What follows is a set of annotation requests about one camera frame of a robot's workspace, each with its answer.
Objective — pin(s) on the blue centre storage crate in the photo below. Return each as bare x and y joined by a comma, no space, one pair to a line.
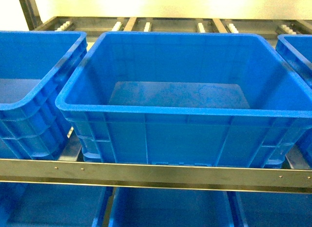
185,99

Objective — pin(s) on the blue storage crate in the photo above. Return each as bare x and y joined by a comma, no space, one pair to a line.
296,50
34,67
185,99

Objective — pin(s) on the blue lower centre crate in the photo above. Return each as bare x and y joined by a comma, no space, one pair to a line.
151,207

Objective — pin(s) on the blue left storage crate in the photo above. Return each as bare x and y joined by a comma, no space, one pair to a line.
34,67

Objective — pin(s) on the blue lower right crate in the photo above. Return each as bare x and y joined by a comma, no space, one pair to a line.
256,209

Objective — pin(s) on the metal roller rack shelf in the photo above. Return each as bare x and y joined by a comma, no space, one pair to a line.
156,176

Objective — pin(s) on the blue right storage crate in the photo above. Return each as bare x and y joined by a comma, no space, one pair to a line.
296,50

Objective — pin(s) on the blue lower left crate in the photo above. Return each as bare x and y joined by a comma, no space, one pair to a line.
43,205

